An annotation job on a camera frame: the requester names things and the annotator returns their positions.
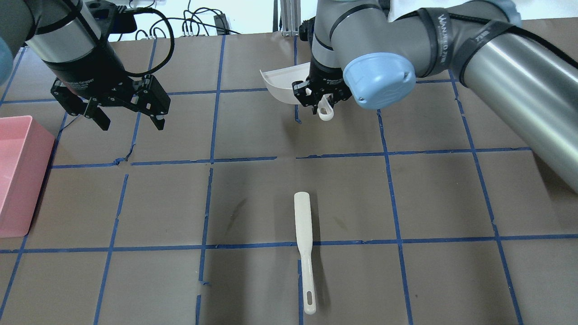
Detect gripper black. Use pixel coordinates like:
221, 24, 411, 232
292, 61, 352, 115
50, 43, 171, 131

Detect white plastic dustpan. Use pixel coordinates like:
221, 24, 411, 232
259, 62, 334, 121

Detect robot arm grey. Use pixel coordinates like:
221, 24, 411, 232
291, 0, 578, 190
1, 0, 175, 131

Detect pink plastic bin left side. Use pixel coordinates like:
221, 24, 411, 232
0, 116, 55, 238

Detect aluminium frame post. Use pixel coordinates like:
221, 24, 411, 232
279, 0, 302, 37

